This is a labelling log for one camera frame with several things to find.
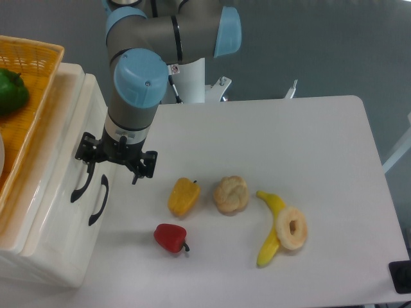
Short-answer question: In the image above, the green bell pepper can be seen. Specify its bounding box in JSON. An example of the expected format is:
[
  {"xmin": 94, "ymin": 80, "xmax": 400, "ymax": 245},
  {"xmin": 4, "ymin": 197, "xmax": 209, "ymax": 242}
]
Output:
[{"xmin": 1, "ymin": 68, "xmax": 30, "ymax": 116}]

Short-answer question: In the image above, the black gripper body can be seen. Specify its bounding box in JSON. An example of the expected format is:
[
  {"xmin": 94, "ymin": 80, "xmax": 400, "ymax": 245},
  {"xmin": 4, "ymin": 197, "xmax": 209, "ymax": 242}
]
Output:
[{"xmin": 99, "ymin": 136, "xmax": 144, "ymax": 169}]

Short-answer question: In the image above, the yellow bell pepper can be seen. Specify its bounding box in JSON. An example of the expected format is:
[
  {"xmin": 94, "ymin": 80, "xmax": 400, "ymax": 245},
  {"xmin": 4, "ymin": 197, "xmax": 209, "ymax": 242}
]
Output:
[{"xmin": 168, "ymin": 178, "xmax": 201, "ymax": 217}]

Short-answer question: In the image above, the white drawer cabinet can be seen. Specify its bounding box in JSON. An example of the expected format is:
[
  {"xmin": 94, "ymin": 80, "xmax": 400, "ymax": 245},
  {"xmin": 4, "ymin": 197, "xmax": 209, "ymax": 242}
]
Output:
[{"xmin": 0, "ymin": 62, "xmax": 120, "ymax": 288}]

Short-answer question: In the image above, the white frame bar right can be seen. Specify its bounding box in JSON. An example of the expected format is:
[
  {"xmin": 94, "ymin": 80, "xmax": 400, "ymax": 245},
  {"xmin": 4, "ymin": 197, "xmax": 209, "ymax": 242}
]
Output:
[{"xmin": 382, "ymin": 114, "xmax": 410, "ymax": 174}]

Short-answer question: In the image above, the red bell pepper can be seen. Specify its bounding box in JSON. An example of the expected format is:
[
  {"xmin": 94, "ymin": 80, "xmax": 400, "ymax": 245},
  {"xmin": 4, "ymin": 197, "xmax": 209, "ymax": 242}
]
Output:
[{"xmin": 153, "ymin": 223, "xmax": 190, "ymax": 253}]

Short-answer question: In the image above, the round knotted bread roll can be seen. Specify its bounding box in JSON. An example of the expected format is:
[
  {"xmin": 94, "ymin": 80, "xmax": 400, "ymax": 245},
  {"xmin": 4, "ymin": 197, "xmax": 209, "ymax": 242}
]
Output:
[{"xmin": 213, "ymin": 176, "xmax": 249, "ymax": 214}]

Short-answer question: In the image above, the beige bagel ring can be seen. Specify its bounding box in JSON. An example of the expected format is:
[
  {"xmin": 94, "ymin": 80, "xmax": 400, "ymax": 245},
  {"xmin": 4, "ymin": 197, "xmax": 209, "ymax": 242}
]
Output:
[{"xmin": 275, "ymin": 206, "xmax": 308, "ymax": 251}]

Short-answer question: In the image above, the white plate edge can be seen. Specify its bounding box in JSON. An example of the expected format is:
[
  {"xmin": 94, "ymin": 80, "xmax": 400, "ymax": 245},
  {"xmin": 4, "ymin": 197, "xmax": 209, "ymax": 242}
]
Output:
[{"xmin": 0, "ymin": 135, "xmax": 5, "ymax": 176}]

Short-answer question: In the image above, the black device at edge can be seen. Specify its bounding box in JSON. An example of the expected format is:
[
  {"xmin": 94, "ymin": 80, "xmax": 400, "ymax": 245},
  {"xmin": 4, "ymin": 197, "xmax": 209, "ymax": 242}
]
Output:
[{"xmin": 389, "ymin": 260, "xmax": 411, "ymax": 294}]

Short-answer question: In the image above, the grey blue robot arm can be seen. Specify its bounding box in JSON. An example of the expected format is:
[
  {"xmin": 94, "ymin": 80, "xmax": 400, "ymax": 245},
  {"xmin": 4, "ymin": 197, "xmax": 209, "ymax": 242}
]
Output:
[{"xmin": 75, "ymin": 1, "xmax": 242, "ymax": 179}]

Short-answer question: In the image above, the orange woven basket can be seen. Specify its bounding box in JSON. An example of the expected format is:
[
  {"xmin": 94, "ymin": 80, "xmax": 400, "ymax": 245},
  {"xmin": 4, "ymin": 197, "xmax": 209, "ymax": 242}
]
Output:
[{"xmin": 1, "ymin": 35, "xmax": 64, "ymax": 209}]

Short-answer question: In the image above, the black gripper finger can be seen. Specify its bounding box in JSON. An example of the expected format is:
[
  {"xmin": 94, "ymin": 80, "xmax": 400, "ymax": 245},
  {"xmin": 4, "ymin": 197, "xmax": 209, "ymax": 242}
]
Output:
[
  {"xmin": 74, "ymin": 132, "xmax": 105, "ymax": 173},
  {"xmin": 131, "ymin": 151, "xmax": 158, "ymax": 185}
]

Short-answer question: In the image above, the yellow banana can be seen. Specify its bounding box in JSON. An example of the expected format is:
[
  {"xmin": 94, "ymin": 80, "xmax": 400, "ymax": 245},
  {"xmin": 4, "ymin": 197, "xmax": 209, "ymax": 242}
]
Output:
[{"xmin": 256, "ymin": 191, "xmax": 286, "ymax": 268}]

